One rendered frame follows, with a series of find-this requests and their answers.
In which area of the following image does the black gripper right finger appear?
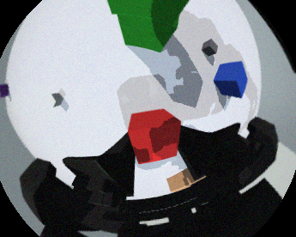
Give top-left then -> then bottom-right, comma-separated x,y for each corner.
178,123 -> 240,180

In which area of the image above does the blue block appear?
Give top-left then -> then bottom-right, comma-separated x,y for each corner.
213,61 -> 247,99

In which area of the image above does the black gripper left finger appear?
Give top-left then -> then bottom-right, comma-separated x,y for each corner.
63,132 -> 136,198

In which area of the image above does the red block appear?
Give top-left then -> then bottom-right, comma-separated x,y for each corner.
127,108 -> 181,164

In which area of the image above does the purple block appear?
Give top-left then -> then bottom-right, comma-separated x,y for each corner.
0,84 -> 9,98

